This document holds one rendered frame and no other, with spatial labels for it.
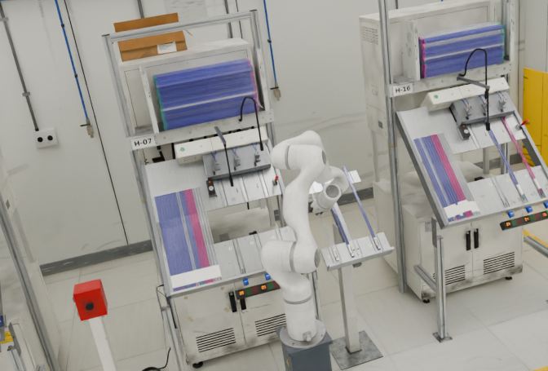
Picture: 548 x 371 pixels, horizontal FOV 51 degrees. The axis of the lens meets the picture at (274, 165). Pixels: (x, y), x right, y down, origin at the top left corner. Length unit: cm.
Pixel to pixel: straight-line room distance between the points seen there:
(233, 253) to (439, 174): 119
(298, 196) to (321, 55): 259
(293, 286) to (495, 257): 185
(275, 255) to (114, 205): 269
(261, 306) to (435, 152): 130
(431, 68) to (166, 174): 156
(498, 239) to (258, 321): 154
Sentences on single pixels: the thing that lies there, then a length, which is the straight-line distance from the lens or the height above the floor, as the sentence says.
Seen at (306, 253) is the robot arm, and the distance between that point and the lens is 216.
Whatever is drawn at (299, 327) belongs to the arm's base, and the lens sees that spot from 235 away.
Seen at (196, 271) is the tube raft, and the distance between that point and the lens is 284.
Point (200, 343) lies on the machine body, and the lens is 339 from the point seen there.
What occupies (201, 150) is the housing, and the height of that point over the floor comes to 125.
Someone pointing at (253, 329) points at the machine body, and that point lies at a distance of 340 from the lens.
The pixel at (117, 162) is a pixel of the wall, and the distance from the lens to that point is 461.
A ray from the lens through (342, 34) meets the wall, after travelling 471.
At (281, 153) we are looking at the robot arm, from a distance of 226.
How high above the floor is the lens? 218
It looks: 21 degrees down
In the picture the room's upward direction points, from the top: 8 degrees counter-clockwise
